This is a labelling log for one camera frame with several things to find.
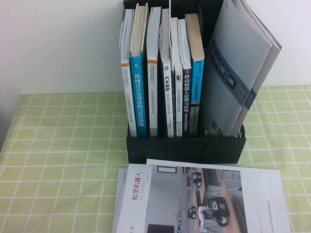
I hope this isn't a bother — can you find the white car suspension book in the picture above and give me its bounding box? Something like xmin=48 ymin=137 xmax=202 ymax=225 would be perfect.
xmin=158 ymin=8 xmax=176 ymax=138

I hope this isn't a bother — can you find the black plastic book holder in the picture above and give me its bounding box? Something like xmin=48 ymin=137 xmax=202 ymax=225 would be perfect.
xmin=122 ymin=0 xmax=247 ymax=164

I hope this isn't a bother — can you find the white autonomous driving book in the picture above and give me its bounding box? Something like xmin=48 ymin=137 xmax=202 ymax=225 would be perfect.
xmin=170 ymin=17 xmax=183 ymax=138

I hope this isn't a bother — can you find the grey brochure blue band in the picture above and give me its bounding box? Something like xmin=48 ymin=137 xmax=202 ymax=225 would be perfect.
xmin=229 ymin=0 xmax=283 ymax=137

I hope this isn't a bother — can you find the blue mechanical design book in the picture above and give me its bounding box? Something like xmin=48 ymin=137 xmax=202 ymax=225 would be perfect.
xmin=129 ymin=2 xmax=150 ymax=139

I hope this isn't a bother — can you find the white book orange band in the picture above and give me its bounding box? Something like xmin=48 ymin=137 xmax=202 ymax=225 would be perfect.
xmin=146 ymin=6 xmax=162 ymax=138
xmin=118 ymin=8 xmax=138 ymax=137

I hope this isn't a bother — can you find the blue DTC book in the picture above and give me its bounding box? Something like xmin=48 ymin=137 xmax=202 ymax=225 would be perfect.
xmin=184 ymin=13 xmax=205 ymax=136

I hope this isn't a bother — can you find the black mobile robot book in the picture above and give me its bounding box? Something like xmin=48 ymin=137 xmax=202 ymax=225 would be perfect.
xmin=176 ymin=18 xmax=193 ymax=137

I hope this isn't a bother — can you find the white brochure stack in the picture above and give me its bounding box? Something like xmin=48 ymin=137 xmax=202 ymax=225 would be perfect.
xmin=111 ymin=167 xmax=129 ymax=233
xmin=118 ymin=163 xmax=292 ymax=233

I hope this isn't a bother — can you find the green checkered tablecloth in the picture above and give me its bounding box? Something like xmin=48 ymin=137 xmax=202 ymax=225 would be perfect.
xmin=0 ymin=84 xmax=311 ymax=233

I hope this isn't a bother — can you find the AgileX brochure desert cover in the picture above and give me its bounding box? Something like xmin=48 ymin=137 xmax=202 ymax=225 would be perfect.
xmin=201 ymin=0 xmax=273 ymax=137

